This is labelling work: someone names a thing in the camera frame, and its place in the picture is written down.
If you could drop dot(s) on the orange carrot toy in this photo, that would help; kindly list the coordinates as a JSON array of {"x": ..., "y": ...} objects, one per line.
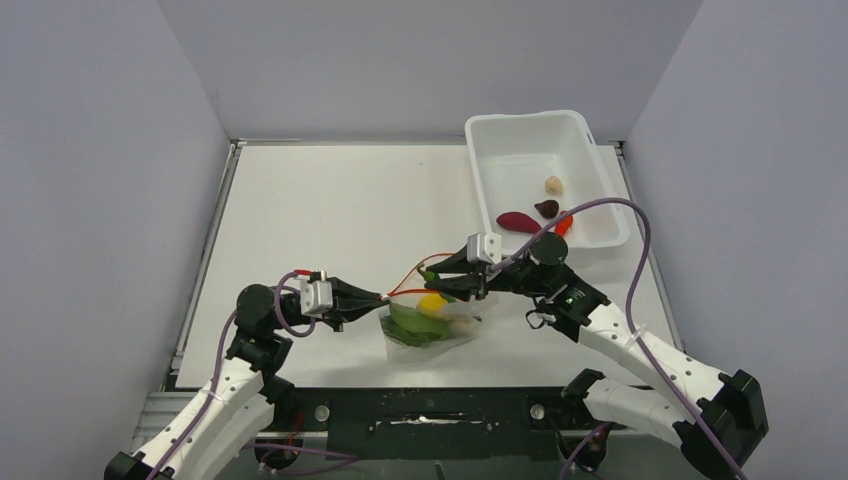
[{"x": 564, "y": 226}]

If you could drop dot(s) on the aluminium table frame rail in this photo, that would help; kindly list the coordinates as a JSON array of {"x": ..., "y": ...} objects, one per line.
[{"x": 465, "y": 423}]

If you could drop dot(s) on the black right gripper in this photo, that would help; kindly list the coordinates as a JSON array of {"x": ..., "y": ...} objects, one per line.
[{"x": 462, "y": 283}]

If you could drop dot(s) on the green leafy vegetable toy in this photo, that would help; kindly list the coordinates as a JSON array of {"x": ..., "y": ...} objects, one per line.
[{"x": 409, "y": 327}]

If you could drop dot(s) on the clear orange zip bag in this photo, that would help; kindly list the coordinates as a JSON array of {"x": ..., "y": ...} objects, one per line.
[{"x": 408, "y": 292}]

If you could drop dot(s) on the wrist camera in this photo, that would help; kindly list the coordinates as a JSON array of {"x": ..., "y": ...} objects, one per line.
[
  {"x": 316, "y": 297},
  {"x": 484, "y": 248}
]

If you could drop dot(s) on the brown mushroom toy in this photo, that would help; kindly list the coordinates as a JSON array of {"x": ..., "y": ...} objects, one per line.
[{"x": 548, "y": 209}]

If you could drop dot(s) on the yellow corn toy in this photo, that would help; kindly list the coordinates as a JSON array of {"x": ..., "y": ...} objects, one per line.
[{"x": 431, "y": 304}]

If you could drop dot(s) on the white plastic bin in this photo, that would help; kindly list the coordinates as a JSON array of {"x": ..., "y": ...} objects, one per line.
[{"x": 512, "y": 155}]

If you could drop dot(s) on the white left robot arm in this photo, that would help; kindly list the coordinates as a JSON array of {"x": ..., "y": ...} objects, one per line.
[{"x": 245, "y": 394}]

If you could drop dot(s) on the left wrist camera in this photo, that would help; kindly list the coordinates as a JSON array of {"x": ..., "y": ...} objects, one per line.
[{"x": 316, "y": 297}]

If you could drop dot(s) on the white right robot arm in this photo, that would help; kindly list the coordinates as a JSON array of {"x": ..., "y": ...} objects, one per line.
[{"x": 662, "y": 371}]

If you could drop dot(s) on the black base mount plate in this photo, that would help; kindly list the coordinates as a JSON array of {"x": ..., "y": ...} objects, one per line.
[{"x": 432, "y": 423}]

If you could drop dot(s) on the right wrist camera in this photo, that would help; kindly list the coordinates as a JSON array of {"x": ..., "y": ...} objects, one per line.
[{"x": 484, "y": 248}]

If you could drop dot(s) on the purple sweet potato toy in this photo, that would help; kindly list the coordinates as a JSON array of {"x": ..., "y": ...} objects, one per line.
[{"x": 518, "y": 222}]

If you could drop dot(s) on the green chili pepper toy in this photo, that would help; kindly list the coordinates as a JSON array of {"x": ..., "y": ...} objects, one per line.
[{"x": 429, "y": 277}]

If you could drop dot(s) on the beige garlic bulb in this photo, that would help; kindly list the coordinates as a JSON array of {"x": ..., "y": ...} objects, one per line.
[{"x": 553, "y": 186}]

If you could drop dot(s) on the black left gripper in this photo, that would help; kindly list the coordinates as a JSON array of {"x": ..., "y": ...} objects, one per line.
[{"x": 350, "y": 302}]

